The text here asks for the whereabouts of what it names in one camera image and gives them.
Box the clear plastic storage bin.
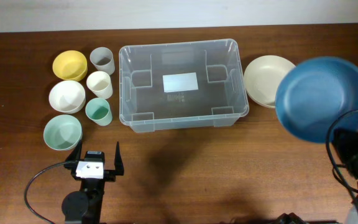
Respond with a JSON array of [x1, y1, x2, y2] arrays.
[[119, 39, 249, 133]]

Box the white label in bin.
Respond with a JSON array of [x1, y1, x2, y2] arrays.
[[163, 72, 198, 93]]

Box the mint green plastic cup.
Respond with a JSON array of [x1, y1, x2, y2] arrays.
[[85, 98, 112, 126]]

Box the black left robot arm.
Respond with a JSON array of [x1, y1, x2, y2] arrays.
[[62, 142, 124, 223]]

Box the white plastic bowl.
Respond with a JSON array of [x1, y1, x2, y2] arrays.
[[48, 80, 86, 114]]

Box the yellow plastic bowl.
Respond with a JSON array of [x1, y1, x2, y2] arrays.
[[52, 50, 88, 82]]

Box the beige plastic plate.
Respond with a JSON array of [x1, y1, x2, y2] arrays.
[[243, 55, 295, 108]]

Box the mint green plastic bowl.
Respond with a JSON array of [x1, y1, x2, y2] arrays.
[[43, 114, 83, 151]]

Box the grey plastic cup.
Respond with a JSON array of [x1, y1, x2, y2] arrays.
[[89, 47, 115, 75]]

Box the cream plastic cup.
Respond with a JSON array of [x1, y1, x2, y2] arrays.
[[86, 71, 113, 99]]

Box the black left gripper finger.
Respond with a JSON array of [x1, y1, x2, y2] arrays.
[[63, 140, 82, 170], [114, 142, 124, 176]]

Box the blue plastic plate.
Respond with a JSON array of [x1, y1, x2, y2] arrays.
[[275, 57, 358, 143]]

